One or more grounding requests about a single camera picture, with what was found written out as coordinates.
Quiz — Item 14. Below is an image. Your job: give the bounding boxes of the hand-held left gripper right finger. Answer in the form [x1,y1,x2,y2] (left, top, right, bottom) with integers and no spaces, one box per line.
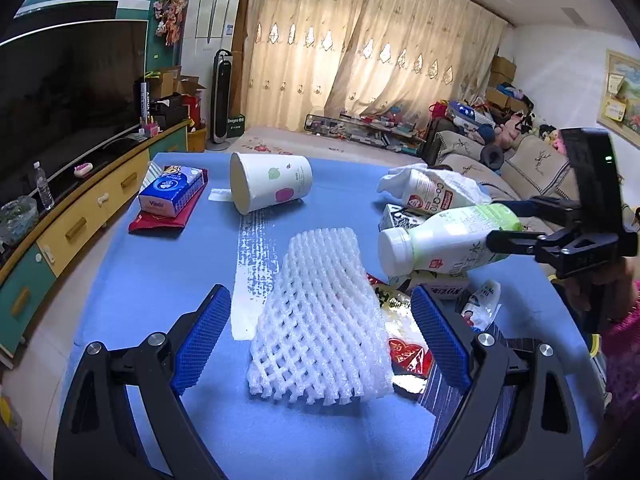
[409,284,587,480]

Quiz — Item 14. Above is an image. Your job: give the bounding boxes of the beige sofa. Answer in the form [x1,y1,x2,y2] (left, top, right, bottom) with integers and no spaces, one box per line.
[422,119,640,263]

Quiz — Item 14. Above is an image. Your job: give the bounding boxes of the blue tissue pack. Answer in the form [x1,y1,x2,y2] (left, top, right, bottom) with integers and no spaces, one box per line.
[137,165,208,219]

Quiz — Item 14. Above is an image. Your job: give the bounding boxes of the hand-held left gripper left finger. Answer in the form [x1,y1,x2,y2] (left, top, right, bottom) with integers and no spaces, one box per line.
[54,284,235,480]

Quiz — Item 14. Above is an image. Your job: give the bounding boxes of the white bottle with green label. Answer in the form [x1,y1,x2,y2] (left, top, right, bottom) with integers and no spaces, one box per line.
[377,204,524,278]

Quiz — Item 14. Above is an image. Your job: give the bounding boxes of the white bottle with red label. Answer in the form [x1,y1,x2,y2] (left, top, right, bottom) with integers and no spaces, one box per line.
[400,169,493,218]

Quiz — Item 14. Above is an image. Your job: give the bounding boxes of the black and white drink carton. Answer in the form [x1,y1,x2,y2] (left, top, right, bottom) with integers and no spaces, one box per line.
[375,204,432,233]

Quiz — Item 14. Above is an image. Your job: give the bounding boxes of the snack wrapper with red heart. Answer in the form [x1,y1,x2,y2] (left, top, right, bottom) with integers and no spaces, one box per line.
[367,272,437,397]

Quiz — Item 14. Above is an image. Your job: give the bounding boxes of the black television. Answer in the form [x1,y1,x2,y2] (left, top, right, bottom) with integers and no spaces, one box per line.
[0,7,151,198]

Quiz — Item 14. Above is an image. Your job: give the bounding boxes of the beige patterned curtain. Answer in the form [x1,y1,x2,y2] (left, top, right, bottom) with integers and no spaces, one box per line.
[239,0,510,135]

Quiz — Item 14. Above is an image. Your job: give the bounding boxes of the open cardboard boxes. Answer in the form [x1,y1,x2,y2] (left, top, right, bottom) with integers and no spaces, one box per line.
[144,65,208,128]

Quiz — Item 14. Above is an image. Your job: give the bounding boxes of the person's pink garment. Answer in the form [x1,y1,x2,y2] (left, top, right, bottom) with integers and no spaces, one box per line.
[582,280,640,476]

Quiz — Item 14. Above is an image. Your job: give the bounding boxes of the clear plastic container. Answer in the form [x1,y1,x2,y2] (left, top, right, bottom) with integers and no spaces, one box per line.
[0,196,39,253]

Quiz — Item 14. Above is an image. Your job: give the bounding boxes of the pile of plush toys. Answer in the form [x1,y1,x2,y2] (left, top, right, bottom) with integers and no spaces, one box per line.
[429,85,568,153]

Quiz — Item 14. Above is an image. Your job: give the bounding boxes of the stack of cardboard boxes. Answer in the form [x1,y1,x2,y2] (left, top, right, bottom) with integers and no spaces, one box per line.
[484,55,532,113]

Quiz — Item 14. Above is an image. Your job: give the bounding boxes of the small white cartoon packet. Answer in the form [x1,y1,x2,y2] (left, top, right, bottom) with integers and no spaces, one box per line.
[459,280,502,332]

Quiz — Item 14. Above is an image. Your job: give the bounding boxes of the white paper cup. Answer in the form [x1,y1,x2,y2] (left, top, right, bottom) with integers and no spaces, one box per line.
[229,152,314,215]

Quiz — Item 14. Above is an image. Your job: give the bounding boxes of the black tower fan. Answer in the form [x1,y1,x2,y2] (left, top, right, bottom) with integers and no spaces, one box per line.
[206,49,236,152]

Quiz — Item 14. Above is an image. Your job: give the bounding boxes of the framed wall picture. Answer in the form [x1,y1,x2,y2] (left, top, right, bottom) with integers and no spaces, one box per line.
[596,49,640,149]

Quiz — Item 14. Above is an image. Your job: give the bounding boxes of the white foam fruit net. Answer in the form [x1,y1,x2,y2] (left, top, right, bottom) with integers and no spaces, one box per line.
[246,227,396,408]

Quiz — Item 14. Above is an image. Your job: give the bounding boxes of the person's right hand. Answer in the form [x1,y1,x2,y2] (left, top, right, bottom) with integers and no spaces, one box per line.
[552,255,638,336]

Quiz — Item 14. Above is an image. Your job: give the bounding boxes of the green and yellow TV cabinet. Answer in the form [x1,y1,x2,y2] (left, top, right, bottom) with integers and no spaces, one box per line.
[0,119,197,363]

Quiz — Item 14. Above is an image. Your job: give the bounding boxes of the hanging flower decoration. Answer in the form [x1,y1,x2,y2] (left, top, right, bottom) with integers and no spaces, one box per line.
[153,0,189,47]

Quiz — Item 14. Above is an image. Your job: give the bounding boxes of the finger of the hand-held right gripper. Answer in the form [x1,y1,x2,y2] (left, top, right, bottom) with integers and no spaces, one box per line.
[492,197,582,227]
[486,229,568,266]

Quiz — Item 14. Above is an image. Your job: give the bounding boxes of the white standing air conditioner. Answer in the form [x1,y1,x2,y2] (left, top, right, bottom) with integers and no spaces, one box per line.
[178,0,247,88]

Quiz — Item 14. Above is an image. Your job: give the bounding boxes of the white tissue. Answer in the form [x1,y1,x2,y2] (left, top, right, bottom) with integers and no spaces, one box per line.
[376,164,493,202]

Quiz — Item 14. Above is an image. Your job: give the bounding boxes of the clear water bottle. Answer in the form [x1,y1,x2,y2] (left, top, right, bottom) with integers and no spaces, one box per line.
[32,161,56,211]

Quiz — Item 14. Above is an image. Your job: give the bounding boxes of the dark packet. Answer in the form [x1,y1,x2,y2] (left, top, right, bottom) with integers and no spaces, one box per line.
[416,332,523,463]

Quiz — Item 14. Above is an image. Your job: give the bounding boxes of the row of toys and books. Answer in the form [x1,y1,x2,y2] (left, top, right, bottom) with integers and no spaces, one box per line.
[304,109,427,152]

